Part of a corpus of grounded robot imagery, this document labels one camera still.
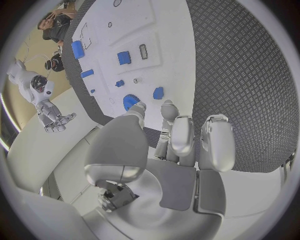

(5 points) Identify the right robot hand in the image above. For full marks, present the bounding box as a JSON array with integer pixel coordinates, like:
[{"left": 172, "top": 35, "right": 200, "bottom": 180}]
[{"left": 35, "top": 99, "right": 78, "bottom": 134}]

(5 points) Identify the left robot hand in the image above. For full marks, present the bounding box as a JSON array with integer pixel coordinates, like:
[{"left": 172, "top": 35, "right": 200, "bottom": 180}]
[{"left": 81, "top": 99, "right": 237, "bottom": 240}]

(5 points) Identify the blue short cylinder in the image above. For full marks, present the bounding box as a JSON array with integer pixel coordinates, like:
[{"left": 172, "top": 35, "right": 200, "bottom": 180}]
[{"left": 152, "top": 86, "right": 165, "bottom": 100}]

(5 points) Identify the white task board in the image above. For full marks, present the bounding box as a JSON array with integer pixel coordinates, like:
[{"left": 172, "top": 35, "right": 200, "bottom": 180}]
[{"left": 71, "top": 0, "right": 197, "bottom": 130}]

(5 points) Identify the person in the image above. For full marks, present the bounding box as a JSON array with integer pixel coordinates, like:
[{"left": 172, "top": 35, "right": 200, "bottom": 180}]
[
  {"left": 36, "top": 8, "right": 79, "bottom": 44},
  {"left": 43, "top": 53, "right": 65, "bottom": 73}
]

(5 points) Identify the large blue cylinder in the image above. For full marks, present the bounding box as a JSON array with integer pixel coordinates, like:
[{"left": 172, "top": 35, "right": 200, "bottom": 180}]
[{"left": 71, "top": 40, "right": 86, "bottom": 60}]

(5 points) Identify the blue gear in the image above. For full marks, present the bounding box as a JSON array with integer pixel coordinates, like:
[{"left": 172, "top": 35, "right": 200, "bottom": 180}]
[{"left": 122, "top": 93, "right": 142, "bottom": 112}]

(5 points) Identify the blue block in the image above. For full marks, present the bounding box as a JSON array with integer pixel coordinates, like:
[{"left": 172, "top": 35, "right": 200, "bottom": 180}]
[{"left": 116, "top": 50, "right": 132, "bottom": 66}]

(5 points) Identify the white cable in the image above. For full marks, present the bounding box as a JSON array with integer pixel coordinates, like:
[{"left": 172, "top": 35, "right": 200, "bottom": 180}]
[{"left": 23, "top": 53, "right": 53, "bottom": 79}]

